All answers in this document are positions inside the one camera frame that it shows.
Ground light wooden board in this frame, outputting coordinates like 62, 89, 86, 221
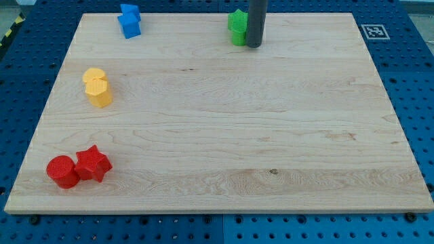
5, 13, 433, 215

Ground green cylinder block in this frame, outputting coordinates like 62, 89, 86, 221
231, 30, 246, 46

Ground green star block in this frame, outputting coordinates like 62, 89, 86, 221
228, 9, 248, 33

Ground yellow hexagon block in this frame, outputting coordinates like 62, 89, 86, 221
85, 79, 113, 108

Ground blue cube block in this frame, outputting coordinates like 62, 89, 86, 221
117, 13, 141, 39

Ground red star block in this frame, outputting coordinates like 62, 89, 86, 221
75, 145, 113, 182

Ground yellow cylinder block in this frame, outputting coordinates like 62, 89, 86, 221
82, 67, 108, 84

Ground blue block behind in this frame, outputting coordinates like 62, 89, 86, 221
120, 3, 141, 21

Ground red cylinder block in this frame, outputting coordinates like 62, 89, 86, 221
46, 155, 80, 189

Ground white fiducial marker tag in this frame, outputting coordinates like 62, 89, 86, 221
361, 24, 390, 40

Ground black bolt left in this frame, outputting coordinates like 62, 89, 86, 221
28, 215, 41, 226

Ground black bolt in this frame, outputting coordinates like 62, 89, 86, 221
28, 215, 41, 226
404, 212, 417, 223

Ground black bolt right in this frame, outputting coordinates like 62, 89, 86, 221
404, 212, 417, 223

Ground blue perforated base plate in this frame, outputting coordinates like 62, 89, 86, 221
1, 1, 433, 243

